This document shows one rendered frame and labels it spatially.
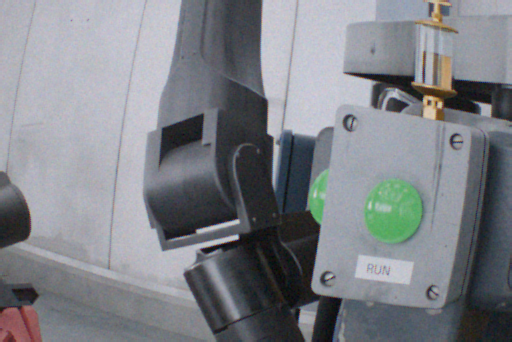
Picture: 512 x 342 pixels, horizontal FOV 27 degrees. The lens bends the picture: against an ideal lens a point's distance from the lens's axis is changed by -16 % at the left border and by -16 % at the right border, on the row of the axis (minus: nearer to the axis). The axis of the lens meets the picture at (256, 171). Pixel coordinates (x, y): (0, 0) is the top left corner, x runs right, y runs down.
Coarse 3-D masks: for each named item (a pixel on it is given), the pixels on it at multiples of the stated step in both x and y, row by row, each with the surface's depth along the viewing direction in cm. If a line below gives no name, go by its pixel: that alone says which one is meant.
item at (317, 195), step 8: (320, 176) 57; (328, 176) 57; (320, 184) 57; (312, 192) 57; (320, 192) 57; (312, 200) 57; (320, 200) 57; (312, 208) 57; (320, 208) 57; (320, 216) 57; (320, 224) 57
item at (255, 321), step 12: (264, 312) 78; (276, 312) 78; (288, 312) 80; (240, 324) 78; (252, 324) 78; (264, 324) 78; (276, 324) 78; (288, 324) 79; (216, 336) 79; (228, 336) 78; (240, 336) 78; (252, 336) 77; (264, 336) 77; (276, 336) 78; (288, 336) 78; (300, 336) 79
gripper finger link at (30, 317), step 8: (0, 296) 89; (8, 296) 90; (0, 304) 88; (8, 304) 89; (16, 304) 90; (24, 304) 91; (0, 312) 89; (24, 312) 91; (32, 312) 92; (24, 320) 91; (32, 320) 91; (32, 328) 90; (32, 336) 90; (40, 336) 91
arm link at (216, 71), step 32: (192, 0) 85; (224, 0) 83; (256, 0) 86; (192, 32) 83; (224, 32) 82; (256, 32) 85; (192, 64) 82; (224, 64) 81; (256, 64) 84; (192, 96) 81; (224, 96) 80; (256, 96) 82; (160, 128) 82; (192, 128) 82; (224, 128) 79; (256, 128) 81; (160, 160) 81; (192, 160) 79; (224, 160) 78; (160, 192) 80; (192, 192) 78; (224, 192) 77; (160, 224) 81; (192, 224) 81
